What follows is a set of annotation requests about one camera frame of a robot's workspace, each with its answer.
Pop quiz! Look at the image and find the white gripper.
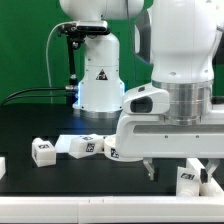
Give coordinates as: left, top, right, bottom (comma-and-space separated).
115, 109, 224, 183

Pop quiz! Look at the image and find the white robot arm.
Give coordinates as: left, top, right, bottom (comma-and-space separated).
59, 0, 224, 174

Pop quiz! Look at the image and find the white paper marker sheet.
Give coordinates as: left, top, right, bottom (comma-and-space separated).
55, 135, 78, 153

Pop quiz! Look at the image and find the white block left edge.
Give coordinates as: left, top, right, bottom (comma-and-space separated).
0, 157, 6, 180

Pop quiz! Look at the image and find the white front rail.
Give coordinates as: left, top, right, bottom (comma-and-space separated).
0, 197, 224, 224

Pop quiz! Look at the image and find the black cable pair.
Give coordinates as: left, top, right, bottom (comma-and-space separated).
0, 86, 78, 107

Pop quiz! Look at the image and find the black camera on stand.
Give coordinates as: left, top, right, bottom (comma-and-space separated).
57, 21, 110, 105

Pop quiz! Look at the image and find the white thin cable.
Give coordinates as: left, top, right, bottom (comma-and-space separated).
45, 21, 76, 105

